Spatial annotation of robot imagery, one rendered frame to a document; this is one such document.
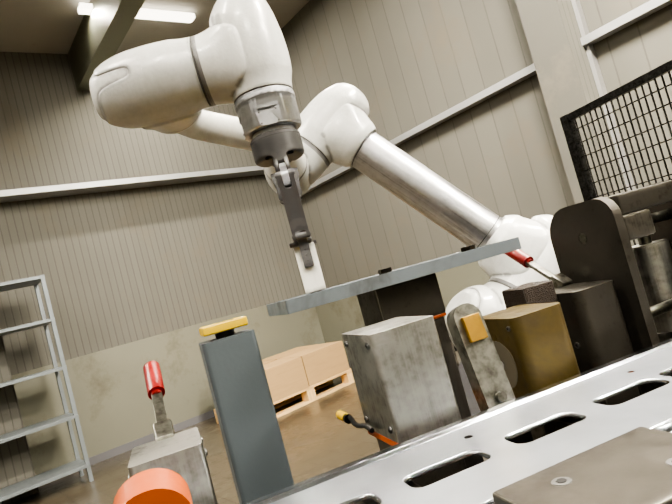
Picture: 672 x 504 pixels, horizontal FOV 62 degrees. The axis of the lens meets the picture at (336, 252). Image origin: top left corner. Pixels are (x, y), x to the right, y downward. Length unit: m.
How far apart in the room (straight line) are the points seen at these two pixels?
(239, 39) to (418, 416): 0.55
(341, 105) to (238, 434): 0.87
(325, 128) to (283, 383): 4.67
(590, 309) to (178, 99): 0.63
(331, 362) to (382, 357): 5.69
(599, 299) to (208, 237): 6.52
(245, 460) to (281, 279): 6.77
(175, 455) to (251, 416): 0.20
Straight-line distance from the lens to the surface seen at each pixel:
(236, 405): 0.75
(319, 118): 1.36
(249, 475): 0.76
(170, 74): 0.84
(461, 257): 0.81
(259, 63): 0.82
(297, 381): 5.95
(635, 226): 0.86
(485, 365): 0.66
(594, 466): 0.38
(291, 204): 0.77
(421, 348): 0.61
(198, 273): 6.98
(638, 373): 0.67
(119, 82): 0.86
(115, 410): 6.58
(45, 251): 6.58
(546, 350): 0.69
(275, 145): 0.80
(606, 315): 0.80
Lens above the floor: 1.17
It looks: 3 degrees up
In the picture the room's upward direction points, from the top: 15 degrees counter-clockwise
